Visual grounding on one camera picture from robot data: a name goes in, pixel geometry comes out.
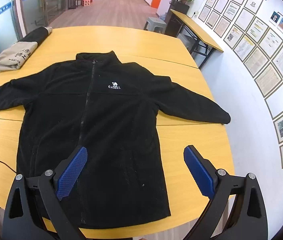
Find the grey plastic stool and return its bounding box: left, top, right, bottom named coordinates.
left=144, top=17, right=167, bottom=34

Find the group of framed wall notices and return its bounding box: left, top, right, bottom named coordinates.
left=198, top=0, right=283, bottom=169

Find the glass partition with blue stripe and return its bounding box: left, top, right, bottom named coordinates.
left=0, top=0, right=65, bottom=80

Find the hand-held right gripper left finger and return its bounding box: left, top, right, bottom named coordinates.
left=3, top=146, right=88, bottom=240

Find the yellow folding side table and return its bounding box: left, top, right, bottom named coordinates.
left=170, top=9, right=224, bottom=69

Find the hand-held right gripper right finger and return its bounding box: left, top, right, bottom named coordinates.
left=183, top=145, right=268, bottom=240

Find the black cabinet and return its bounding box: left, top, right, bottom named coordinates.
left=165, top=0, right=190, bottom=38

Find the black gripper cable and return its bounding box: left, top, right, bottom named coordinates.
left=0, top=157, right=18, bottom=174

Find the black fleece jacket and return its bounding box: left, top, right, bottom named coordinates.
left=0, top=51, right=231, bottom=230

